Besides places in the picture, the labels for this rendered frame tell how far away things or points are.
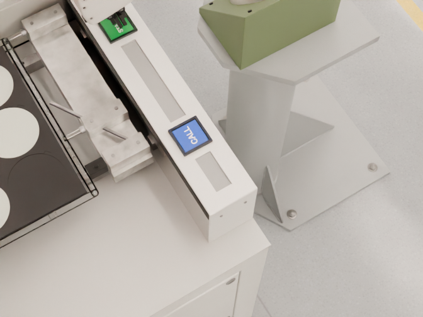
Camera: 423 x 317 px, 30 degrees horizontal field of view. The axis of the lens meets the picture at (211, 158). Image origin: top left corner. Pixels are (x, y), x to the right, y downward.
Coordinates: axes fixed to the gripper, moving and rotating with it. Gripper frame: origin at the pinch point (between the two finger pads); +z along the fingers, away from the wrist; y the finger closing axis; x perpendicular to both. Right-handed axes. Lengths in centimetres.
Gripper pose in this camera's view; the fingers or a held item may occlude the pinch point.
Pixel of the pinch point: (116, 15)
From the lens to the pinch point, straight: 143.8
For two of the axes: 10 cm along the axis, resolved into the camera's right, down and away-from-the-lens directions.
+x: -5.2, -7.8, 3.5
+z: 1.6, 3.1, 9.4
